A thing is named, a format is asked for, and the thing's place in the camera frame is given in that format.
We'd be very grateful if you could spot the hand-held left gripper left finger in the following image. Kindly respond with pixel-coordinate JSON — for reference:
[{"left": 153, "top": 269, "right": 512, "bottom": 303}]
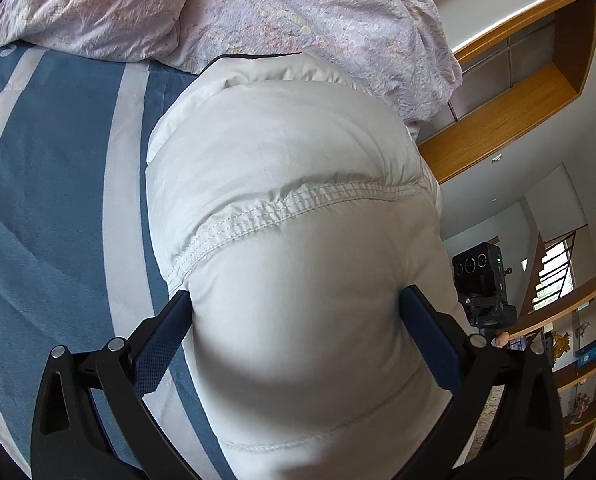
[{"left": 30, "top": 290, "right": 200, "bottom": 480}]

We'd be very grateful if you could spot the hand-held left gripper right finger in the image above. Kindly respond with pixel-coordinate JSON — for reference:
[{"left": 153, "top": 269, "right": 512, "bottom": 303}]
[{"left": 388, "top": 285, "right": 565, "bottom": 480}]

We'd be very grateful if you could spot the white puffer jacket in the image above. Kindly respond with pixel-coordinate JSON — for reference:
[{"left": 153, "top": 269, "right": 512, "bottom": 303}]
[{"left": 145, "top": 51, "right": 461, "bottom": 480}]

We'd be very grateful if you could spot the stair railing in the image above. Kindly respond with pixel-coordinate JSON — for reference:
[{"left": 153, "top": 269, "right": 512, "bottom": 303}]
[{"left": 527, "top": 229, "right": 590, "bottom": 313}]

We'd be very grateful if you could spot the golden figurine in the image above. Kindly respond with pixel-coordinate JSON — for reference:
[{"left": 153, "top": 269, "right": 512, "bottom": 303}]
[{"left": 549, "top": 331, "right": 573, "bottom": 362}]

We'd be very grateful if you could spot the wooden bookshelf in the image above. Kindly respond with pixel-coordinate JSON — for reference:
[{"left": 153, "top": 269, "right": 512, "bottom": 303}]
[{"left": 500, "top": 275, "right": 596, "bottom": 473}]

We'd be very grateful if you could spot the blue white striped bed sheet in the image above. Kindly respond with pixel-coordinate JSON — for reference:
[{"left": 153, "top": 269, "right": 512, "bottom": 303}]
[{"left": 0, "top": 45, "right": 239, "bottom": 480}]

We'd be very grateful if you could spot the pink floral duvet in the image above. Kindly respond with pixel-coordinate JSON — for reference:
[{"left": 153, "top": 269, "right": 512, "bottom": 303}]
[{"left": 0, "top": 0, "right": 464, "bottom": 141}]

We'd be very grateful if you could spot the wooden wall cabinet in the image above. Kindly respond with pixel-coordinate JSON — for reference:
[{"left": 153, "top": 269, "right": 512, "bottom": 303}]
[{"left": 410, "top": 0, "right": 596, "bottom": 186}]

